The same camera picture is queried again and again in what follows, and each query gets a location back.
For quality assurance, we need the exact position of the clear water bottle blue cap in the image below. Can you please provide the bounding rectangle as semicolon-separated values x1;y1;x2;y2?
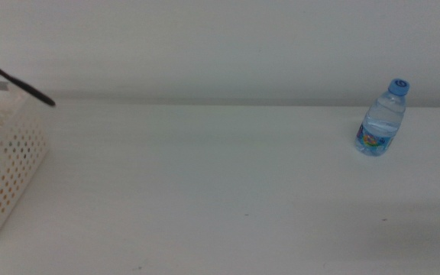
354;78;410;157

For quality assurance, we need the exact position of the white perforated plastic basket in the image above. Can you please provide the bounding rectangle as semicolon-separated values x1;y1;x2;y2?
0;89;49;250

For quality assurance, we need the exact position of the black braided camera cable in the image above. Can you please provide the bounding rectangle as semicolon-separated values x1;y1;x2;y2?
0;50;57;108

